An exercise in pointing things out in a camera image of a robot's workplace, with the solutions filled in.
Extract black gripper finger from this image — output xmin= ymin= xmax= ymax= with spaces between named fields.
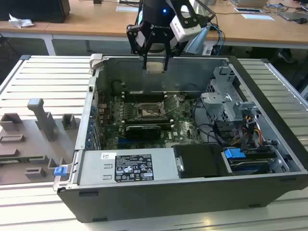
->
xmin=126 ymin=24 xmax=154 ymax=71
xmin=161 ymin=31 xmax=187 ymax=72

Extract silver CPU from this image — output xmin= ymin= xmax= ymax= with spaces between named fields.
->
xmin=146 ymin=61 xmax=164 ymax=74

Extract black RAM slot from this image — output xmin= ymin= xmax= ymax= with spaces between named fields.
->
xmin=121 ymin=119 xmax=175 ymax=127
xmin=125 ymin=116 xmax=172 ymax=122
xmin=123 ymin=95 xmax=168 ymax=102
xmin=123 ymin=92 xmax=168 ymax=97

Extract CPU socket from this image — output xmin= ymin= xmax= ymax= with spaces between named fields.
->
xmin=135 ymin=101 xmax=167 ymax=121

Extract white and blue sheet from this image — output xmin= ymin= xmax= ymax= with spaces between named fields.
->
xmin=116 ymin=6 xmax=140 ymax=12

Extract wooden desk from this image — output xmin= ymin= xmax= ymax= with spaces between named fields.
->
xmin=0 ymin=0 xmax=308 ymax=56

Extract grey case release latch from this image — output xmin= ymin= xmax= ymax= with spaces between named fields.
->
xmin=89 ymin=53 xmax=104 ymax=70

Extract silver metal drive cage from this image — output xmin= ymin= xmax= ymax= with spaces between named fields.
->
xmin=199 ymin=66 xmax=260 ymax=123

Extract green motherboard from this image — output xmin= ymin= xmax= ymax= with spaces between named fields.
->
xmin=96 ymin=92 xmax=205 ymax=150

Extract white-framed dark tablet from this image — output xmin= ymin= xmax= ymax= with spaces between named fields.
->
xmin=234 ymin=7 xmax=263 ymax=14

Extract black graphics card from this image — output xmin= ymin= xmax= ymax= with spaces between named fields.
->
xmin=125 ymin=124 xmax=162 ymax=141

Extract white paper sheet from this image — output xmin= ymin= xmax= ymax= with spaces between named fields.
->
xmin=241 ymin=13 xmax=275 ymax=22

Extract open silver laptop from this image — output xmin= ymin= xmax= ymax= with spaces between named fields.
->
xmin=237 ymin=0 xmax=268 ymax=7

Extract black computer box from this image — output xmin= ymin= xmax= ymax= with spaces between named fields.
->
xmin=0 ymin=0 xmax=71 ymax=24

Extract crumpled white paper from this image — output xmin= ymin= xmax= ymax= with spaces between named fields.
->
xmin=8 ymin=13 xmax=34 ymax=29

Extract blue disk carrier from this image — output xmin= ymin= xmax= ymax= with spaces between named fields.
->
xmin=223 ymin=148 xmax=277 ymax=176

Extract closed grey laptop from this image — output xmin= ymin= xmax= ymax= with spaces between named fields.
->
xmin=278 ymin=11 xmax=308 ymax=23

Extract silver power supply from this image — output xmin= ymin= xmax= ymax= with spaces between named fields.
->
xmin=78 ymin=147 xmax=180 ymax=186

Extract grey-brown parts rack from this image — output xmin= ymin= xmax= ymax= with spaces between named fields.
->
xmin=0 ymin=97 xmax=81 ymax=186

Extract black PC case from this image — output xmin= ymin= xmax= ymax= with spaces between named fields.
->
xmin=57 ymin=54 xmax=308 ymax=223

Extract green RAM stick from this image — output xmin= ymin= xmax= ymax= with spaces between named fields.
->
xmin=0 ymin=156 xmax=33 ymax=164

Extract blue cable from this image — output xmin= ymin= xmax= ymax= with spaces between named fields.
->
xmin=210 ymin=23 xmax=227 ymax=52

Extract black wire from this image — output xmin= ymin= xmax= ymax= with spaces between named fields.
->
xmin=192 ymin=97 xmax=228 ymax=148

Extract coloured power wire bundle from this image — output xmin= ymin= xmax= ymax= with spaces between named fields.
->
xmin=231 ymin=115 xmax=264 ymax=151

